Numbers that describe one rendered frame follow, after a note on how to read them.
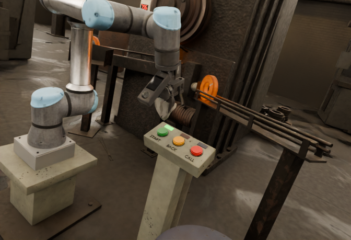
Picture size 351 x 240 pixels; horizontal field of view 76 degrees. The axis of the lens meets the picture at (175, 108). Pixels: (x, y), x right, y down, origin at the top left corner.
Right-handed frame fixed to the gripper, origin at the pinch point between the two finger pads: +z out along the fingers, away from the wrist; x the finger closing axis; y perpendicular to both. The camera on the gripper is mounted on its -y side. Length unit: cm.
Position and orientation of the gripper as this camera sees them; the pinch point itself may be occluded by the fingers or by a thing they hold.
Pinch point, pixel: (162, 117)
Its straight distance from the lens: 78.7
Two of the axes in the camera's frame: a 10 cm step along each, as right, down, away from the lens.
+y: 6.2, -4.3, 6.6
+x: -7.9, -3.7, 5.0
